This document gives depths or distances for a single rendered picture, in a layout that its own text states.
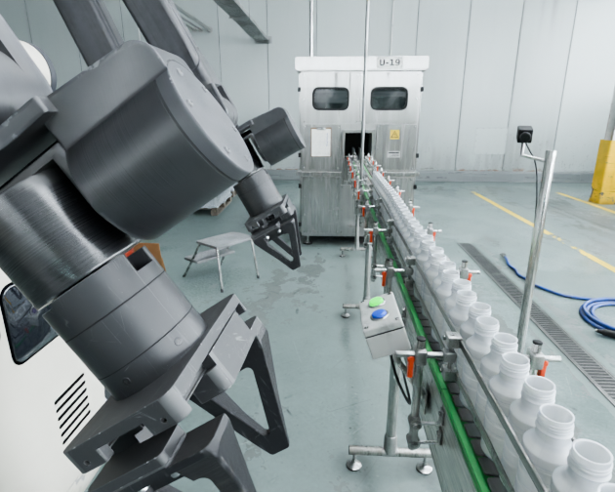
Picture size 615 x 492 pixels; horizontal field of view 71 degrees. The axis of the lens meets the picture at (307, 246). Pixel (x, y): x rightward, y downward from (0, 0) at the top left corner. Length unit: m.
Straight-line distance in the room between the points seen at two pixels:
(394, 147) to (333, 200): 0.91
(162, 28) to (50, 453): 0.54
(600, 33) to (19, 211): 11.93
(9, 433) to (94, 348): 0.34
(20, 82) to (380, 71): 4.82
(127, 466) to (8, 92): 0.17
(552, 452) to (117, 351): 0.51
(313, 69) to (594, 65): 8.08
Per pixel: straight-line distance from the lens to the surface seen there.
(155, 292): 0.22
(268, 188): 0.64
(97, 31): 0.71
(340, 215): 5.08
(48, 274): 0.22
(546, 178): 1.73
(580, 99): 11.81
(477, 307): 0.87
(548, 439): 0.61
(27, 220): 0.22
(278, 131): 0.63
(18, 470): 0.58
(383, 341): 0.87
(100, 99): 0.20
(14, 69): 0.26
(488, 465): 0.76
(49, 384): 0.57
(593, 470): 0.56
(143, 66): 0.19
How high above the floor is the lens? 1.50
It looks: 17 degrees down
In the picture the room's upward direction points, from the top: straight up
